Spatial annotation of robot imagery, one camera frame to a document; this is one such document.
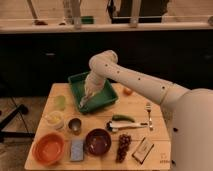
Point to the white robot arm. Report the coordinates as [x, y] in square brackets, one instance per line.
[192, 109]

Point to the green plastic cup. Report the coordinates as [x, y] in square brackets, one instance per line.
[60, 102]

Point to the orange plastic bowl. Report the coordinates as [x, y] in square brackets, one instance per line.
[48, 149]

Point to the orange fruit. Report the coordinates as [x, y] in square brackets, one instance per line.
[127, 91]

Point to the dark brown box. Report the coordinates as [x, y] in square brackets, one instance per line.
[142, 150]

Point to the green cucumber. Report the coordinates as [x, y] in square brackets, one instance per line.
[122, 118]

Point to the blue sponge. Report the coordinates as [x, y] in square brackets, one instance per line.
[77, 150]

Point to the dark red bowl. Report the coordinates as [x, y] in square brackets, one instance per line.
[97, 142]

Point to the black stand legs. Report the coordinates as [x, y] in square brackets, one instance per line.
[19, 109]

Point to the white towel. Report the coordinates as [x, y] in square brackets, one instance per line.
[84, 100]

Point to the bunch of red grapes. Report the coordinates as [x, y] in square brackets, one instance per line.
[123, 147]

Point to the black white kitchen tool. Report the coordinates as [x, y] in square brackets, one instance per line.
[114, 126]

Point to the small metal cup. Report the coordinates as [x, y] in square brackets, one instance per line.
[74, 126]

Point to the green plastic bin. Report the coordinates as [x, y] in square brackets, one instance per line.
[107, 96]

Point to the green box on shelf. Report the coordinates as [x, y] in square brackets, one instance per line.
[87, 19]

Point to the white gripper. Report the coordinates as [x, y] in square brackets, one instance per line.
[94, 83]

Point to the clear cup with yellow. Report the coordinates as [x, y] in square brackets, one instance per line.
[55, 119]

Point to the silver fork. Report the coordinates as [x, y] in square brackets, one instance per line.
[148, 109]

